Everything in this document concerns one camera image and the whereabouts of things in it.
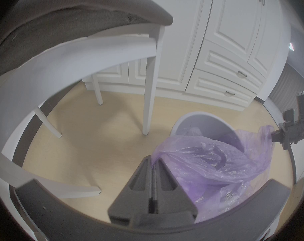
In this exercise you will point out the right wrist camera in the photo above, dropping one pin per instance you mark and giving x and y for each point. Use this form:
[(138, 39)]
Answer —
[(289, 115)]

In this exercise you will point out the grey and white chair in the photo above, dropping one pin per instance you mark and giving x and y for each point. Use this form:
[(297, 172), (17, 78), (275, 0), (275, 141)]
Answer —
[(66, 54)]

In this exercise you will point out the grey curtain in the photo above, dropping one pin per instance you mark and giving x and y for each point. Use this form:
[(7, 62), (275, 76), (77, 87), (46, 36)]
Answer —
[(287, 89)]

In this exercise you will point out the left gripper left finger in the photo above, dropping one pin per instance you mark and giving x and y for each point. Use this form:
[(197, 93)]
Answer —
[(122, 202)]

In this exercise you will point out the white wardrobe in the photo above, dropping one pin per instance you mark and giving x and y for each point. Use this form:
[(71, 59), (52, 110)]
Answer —
[(229, 34)]

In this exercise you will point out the purple plastic bag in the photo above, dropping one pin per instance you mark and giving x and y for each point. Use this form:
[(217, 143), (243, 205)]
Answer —
[(204, 164)]

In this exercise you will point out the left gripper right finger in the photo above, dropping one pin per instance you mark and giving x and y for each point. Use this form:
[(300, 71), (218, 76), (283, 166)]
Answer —
[(177, 202)]

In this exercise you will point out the white trash bin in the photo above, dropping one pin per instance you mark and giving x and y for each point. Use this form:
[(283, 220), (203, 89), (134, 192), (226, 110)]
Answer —
[(202, 122)]

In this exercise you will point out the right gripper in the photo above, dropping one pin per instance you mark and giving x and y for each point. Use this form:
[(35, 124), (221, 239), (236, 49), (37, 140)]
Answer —
[(292, 133)]

